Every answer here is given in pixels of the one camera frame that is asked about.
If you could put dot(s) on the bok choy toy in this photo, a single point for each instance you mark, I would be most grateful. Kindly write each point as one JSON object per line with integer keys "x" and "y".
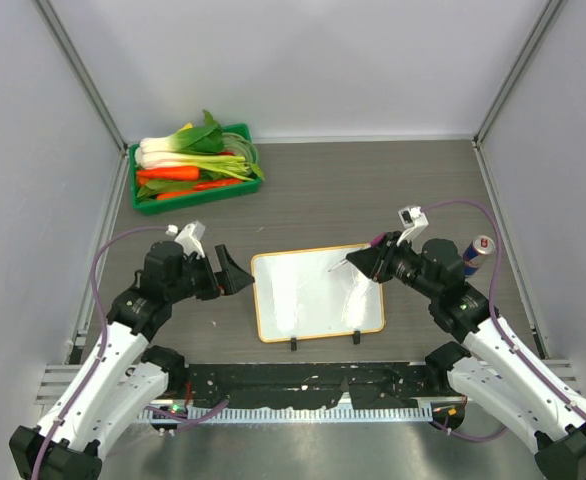
{"x": 206, "y": 139}

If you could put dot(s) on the green onion toy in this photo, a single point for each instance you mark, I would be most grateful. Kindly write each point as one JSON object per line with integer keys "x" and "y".
{"x": 236, "y": 166}

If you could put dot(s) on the orange carrot toy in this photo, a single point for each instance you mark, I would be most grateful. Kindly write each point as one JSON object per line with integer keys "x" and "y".
{"x": 174, "y": 194}
{"x": 179, "y": 173}

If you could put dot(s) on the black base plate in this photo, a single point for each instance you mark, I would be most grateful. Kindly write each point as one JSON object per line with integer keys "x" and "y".
{"x": 309, "y": 386}

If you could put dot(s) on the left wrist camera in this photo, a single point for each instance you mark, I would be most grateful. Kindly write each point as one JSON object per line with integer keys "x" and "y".
{"x": 189, "y": 237}

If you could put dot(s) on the white cable duct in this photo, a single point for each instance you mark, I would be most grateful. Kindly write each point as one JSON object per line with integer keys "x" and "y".
{"x": 343, "y": 413}

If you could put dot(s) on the red chili toy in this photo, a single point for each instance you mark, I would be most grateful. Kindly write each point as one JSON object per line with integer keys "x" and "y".
{"x": 220, "y": 183}

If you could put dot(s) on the yellow framed whiteboard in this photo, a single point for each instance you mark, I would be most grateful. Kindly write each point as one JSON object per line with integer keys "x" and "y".
{"x": 314, "y": 293}

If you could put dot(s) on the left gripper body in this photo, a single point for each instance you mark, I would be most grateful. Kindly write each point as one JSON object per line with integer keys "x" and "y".
{"x": 199, "y": 277}

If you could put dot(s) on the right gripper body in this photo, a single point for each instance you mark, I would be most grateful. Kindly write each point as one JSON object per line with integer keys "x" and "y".
{"x": 395, "y": 254}

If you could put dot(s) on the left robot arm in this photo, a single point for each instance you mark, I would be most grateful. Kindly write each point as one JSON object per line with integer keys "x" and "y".
{"x": 124, "y": 372}

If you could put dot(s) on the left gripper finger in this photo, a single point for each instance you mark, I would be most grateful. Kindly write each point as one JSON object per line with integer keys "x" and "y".
{"x": 228, "y": 265}
{"x": 232, "y": 283}

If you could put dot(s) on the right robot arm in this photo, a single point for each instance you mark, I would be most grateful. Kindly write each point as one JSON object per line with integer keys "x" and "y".
{"x": 486, "y": 361}

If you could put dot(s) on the energy drink can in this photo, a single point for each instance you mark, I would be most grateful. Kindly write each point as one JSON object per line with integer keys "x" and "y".
{"x": 476, "y": 253}

